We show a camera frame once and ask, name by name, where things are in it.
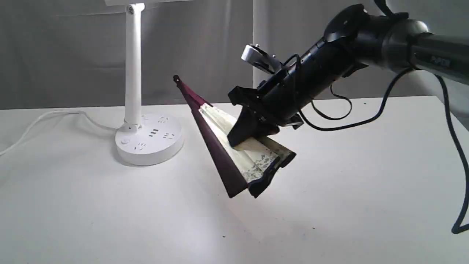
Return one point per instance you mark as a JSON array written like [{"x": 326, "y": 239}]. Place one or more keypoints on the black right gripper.
[{"x": 274, "y": 103}]

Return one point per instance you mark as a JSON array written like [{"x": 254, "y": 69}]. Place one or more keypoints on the painted paper folding fan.
[{"x": 250, "y": 166}]

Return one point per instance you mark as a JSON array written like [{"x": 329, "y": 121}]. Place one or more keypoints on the white backdrop cloth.
[{"x": 329, "y": 47}]

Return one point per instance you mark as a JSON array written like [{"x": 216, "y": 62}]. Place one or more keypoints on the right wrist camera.
[{"x": 258, "y": 58}]

